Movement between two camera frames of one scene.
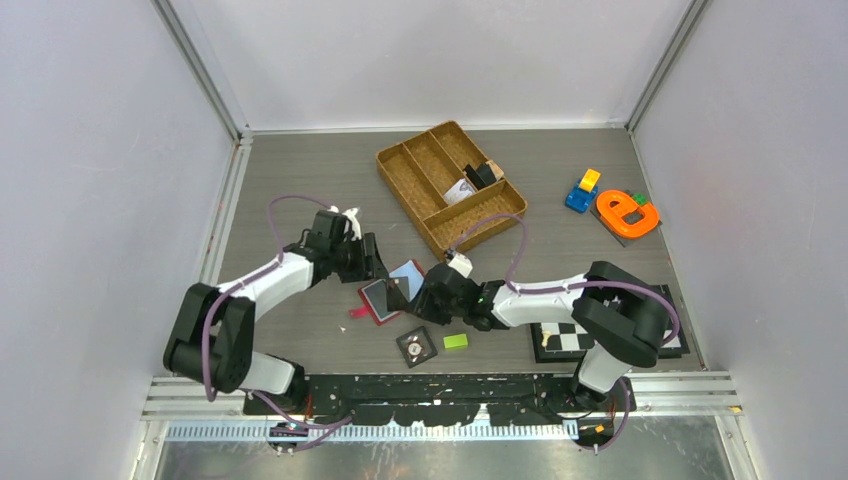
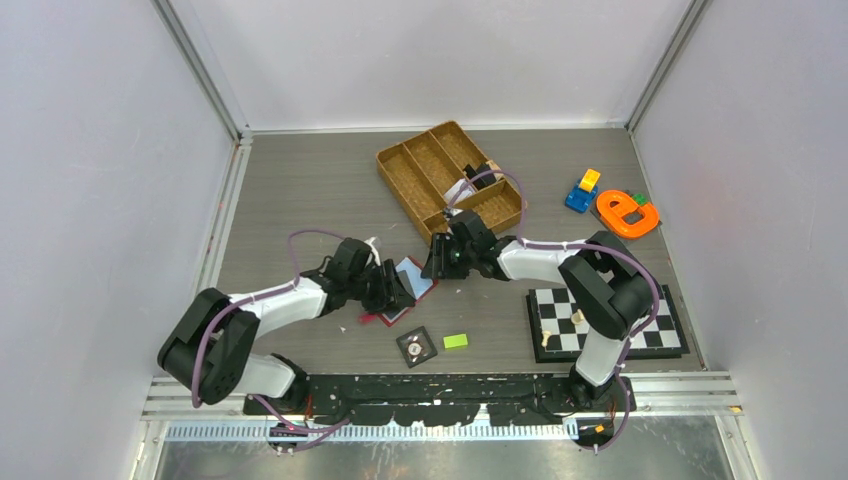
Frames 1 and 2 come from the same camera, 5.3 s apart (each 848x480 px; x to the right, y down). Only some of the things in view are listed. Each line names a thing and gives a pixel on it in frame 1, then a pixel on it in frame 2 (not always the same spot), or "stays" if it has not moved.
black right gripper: x=422 y=305 to x=437 y=267
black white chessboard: x=566 y=343 stays
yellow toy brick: x=589 y=179 stays
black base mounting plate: x=449 y=399 stays
